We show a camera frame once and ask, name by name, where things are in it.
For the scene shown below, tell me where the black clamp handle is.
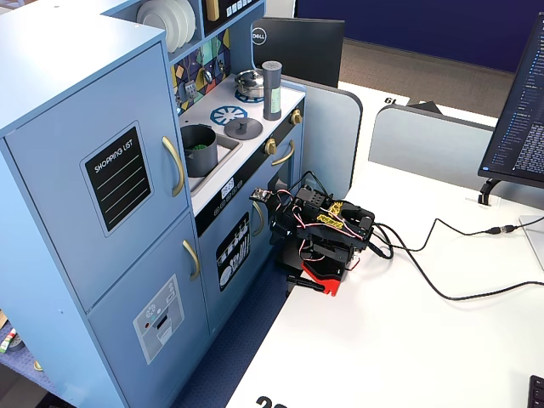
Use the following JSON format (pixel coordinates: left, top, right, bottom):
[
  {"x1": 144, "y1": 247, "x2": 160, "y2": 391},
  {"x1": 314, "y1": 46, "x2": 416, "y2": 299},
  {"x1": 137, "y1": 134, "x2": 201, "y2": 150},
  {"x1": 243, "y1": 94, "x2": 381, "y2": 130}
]
[{"x1": 285, "y1": 274, "x2": 326, "y2": 297}]

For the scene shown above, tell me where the gold oven door handle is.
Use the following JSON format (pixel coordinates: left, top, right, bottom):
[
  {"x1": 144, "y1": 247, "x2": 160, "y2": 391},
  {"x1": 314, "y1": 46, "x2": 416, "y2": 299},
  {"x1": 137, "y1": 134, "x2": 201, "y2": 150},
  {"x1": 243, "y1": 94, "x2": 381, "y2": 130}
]
[{"x1": 270, "y1": 139, "x2": 296, "y2": 167}]

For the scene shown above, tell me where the blue wooden toy kitchen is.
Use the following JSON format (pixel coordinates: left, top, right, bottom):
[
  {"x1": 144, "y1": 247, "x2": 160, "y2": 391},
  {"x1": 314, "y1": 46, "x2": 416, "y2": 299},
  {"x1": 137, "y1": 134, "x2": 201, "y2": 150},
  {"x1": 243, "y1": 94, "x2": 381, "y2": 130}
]
[{"x1": 0, "y1": 0, "x2": 307, "y2": 408}]

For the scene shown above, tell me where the gray desk divider panel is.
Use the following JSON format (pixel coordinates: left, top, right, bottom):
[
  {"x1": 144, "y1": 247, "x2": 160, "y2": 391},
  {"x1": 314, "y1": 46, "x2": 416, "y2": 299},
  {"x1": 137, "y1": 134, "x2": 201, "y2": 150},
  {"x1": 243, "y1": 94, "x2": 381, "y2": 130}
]
[
  {"x1": 367, "y1": 104, "x2": 498, "y2": 201},
  {"x1": 280, "y1": 75, "x2": 363, "y2": 201}
]

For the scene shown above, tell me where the steel slotted spatula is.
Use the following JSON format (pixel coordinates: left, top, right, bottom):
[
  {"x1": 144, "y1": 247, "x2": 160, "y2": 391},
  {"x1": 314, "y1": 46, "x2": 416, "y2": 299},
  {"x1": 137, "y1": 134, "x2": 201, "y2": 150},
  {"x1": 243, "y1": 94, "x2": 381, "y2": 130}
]
[{"x1": 184, "y1": 63, "x2": 198, "y2": 102}]

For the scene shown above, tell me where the red robot base clamp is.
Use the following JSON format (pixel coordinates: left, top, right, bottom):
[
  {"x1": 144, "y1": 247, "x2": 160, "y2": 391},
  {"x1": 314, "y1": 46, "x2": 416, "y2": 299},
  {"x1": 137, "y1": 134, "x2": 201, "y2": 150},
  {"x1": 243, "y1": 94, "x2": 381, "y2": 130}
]
[{"x1": 300, "y1": 258, "x2": 343, "y2": 298}]

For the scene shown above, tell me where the black cable with USB connector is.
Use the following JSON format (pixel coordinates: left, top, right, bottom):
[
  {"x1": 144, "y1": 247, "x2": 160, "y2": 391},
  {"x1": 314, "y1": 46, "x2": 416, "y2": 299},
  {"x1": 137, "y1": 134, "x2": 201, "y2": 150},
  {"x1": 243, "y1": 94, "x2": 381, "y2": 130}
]
[{"x1": 291, "y1": 169, "x2": 523, "y2": 260}]

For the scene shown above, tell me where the black keyboard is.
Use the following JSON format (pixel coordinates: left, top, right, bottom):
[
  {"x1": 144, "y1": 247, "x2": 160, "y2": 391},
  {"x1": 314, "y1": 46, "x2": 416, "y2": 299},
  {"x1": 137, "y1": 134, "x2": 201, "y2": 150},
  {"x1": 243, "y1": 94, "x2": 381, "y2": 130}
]
[{"x1": 529, "y1": 374, "x2": 544, "y2": 408}]

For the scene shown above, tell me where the gold freezer door handle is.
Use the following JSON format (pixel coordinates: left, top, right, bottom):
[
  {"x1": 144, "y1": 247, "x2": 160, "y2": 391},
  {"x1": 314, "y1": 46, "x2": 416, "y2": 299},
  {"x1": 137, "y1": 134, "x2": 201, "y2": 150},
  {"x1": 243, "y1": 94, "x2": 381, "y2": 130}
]
[{"x1": 182, "y1": 240, "x2": 201, "y2": 281}]

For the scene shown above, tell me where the plain black cable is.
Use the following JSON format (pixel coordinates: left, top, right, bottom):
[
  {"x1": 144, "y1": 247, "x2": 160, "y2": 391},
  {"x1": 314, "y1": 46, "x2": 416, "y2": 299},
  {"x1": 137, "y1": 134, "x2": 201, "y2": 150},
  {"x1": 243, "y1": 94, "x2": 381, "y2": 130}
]
[{"x1": 373, "y1": 227, "x2": 544, "y2": 302}]

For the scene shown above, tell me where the gold fridge door handle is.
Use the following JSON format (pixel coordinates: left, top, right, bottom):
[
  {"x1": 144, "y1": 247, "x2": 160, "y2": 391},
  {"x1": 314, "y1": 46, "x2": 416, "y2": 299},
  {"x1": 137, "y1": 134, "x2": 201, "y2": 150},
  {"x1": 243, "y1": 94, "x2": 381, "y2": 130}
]
[{"x1": 161, "y1": 135, "x2": 186, "y2": 198}]

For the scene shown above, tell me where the white plate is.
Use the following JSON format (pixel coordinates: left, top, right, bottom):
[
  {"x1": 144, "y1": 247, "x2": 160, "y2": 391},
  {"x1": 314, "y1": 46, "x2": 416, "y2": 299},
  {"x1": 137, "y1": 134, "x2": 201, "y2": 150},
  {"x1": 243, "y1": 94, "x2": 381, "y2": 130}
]
[
  {"x1": 180, "y1": 0, "x2": 198, "y2": 43},
  {"x1": 136, "y1": 1, "x2": 185, "y2": 54},
  {"x1": 163, "y1": 0, "x2": 193, "y2": 48}
]

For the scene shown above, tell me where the black Dell monitor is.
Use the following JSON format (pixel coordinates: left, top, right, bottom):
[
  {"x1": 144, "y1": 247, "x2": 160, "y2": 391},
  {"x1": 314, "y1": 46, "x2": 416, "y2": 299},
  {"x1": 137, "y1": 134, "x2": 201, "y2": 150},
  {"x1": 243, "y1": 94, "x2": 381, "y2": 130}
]
[{"x1": 251, "y1": 16, "x2": 345, "y2": 88}]

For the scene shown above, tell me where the gray toy pot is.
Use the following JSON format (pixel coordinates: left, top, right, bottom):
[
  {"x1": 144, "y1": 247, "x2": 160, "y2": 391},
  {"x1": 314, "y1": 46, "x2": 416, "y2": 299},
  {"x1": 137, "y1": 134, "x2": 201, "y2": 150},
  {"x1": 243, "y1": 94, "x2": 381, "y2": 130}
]
[{"x1": 180, "y1": 123, "x2": 218, "y2": 179}]

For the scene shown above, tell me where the gray pot lid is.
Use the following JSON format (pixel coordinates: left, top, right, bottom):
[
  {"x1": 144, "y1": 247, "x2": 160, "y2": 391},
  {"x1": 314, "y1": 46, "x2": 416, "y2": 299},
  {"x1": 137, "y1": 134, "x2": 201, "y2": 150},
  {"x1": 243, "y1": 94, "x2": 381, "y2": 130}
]
[{"x1": 224, "y1": 117, "x2": 264, "y2": 140}]

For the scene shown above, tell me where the monitor showing code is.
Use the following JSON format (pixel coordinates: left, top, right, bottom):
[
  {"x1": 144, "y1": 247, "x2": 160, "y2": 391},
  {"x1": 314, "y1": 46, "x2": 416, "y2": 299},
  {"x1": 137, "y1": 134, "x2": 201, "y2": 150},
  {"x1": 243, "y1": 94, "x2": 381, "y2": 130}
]
[{"x1": 478, "y1": 12, "x2": 544, "y2": 190}]

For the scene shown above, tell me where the green white small package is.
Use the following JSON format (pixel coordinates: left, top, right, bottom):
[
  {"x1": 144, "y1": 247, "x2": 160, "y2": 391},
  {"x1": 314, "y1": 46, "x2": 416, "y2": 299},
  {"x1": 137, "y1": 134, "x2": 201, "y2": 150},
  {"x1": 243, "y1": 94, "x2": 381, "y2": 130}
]
[{"x1": 0, "y1": 326, "x2": 18, "y2": 354}]

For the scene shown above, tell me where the silver laptop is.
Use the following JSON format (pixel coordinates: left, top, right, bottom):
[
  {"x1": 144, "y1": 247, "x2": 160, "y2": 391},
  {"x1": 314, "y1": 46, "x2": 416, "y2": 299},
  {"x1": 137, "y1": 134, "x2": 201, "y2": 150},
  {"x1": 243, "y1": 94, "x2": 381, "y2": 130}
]
[{"x1": 518, "y1": 214, "x2": 544, "y2": 271}]

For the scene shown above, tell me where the steel pot with lid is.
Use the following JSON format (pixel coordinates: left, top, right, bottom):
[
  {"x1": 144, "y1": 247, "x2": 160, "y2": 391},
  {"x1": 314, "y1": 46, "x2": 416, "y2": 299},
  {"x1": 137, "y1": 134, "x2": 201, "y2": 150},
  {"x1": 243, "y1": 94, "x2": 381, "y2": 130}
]
[{"x1": 234, "y1": 68, "x2": 264, "y2": 99}]

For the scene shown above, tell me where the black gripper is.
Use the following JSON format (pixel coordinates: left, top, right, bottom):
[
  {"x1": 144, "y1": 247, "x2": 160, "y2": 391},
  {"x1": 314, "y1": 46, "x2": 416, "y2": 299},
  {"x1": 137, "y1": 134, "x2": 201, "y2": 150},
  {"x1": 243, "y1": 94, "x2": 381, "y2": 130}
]
[{"x1": 268, "y1": 197, "x2": 306, "y2": 271}]

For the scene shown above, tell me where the gray salt shaker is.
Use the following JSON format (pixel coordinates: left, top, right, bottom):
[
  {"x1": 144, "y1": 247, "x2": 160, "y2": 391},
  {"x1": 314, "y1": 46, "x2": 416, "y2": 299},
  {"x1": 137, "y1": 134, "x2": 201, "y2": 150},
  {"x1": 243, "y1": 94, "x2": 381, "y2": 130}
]
[{"x1": 261, "y1": 60, "x2": 284, "y2": 122}]

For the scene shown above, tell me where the gold dishwasher door handle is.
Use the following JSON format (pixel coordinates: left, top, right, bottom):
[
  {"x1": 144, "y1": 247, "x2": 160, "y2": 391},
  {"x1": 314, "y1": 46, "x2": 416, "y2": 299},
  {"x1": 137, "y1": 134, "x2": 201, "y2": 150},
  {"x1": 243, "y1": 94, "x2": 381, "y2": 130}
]
[{"x1": 252, "y1": 200, "x2": 265, "y2": 237}]

